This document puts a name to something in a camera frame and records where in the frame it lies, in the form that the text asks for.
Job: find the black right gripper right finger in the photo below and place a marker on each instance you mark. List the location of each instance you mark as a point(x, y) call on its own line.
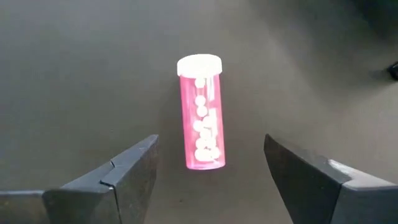
point(304, 183)

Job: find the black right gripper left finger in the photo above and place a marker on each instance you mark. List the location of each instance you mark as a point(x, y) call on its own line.
point(130, 180)

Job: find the pink bottle with white pills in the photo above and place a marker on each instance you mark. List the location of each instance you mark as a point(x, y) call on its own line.
point(202, 118)

